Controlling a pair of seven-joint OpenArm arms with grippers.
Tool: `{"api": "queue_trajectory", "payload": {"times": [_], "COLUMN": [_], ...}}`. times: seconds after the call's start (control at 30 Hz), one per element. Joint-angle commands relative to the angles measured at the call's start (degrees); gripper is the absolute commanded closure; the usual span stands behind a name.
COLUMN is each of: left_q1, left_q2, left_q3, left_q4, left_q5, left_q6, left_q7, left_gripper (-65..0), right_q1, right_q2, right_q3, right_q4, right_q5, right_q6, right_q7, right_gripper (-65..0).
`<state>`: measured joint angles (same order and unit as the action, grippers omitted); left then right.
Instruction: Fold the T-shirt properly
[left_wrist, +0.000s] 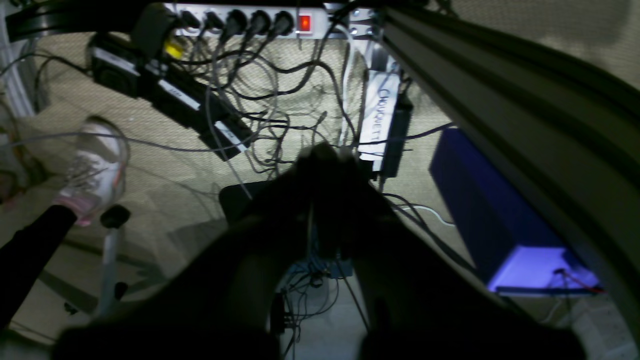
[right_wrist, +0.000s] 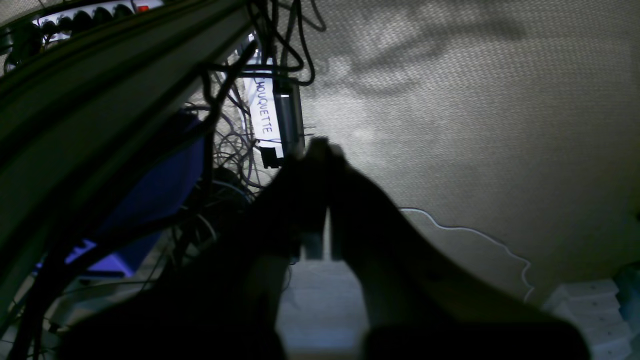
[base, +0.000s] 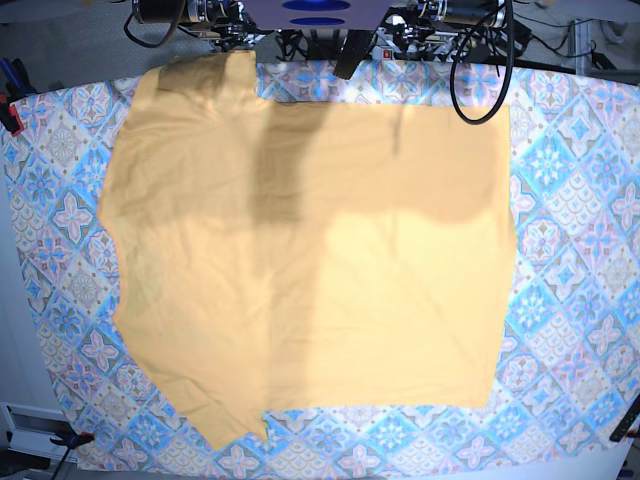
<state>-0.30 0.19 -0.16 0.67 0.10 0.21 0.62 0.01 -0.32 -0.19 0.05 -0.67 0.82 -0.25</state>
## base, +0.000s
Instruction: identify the blue handled tools left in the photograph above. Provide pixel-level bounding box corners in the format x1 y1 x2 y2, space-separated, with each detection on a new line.
1 57 37 100

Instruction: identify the black clamp top centre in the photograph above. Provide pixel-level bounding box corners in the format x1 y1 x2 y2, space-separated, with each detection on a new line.
333 30 374 80

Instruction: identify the red clamp left edge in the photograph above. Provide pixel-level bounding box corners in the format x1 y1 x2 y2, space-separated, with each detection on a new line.
0 102 24 137

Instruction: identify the black clamp right edge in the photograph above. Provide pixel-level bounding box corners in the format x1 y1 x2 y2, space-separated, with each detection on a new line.
609 405 639 443

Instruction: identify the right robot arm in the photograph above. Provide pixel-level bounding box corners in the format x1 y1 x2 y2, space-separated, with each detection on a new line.
123 0 272 52

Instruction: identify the orange black clamp bottom left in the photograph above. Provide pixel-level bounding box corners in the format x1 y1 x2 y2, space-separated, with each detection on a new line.
49 432 95 480

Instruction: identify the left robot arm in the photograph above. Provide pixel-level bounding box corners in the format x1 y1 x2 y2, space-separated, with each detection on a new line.
371 0 507 62

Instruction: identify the white rail bottom left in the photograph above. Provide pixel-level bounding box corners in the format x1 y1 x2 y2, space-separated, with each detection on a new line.
1 402 72 459

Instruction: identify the patterned blue tablecloth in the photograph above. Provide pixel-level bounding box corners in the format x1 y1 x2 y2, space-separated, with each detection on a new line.
1 69 639 479

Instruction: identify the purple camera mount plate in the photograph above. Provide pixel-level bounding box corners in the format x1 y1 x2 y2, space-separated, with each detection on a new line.
242 0 392 30

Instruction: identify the black looped cable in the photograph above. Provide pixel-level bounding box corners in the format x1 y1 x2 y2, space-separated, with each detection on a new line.
449 0 516 126

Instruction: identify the yellow T-shirt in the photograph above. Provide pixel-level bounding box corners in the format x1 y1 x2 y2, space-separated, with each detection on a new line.
98 52 516 449

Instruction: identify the white power strip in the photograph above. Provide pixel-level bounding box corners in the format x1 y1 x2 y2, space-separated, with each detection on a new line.
371 45 407 61

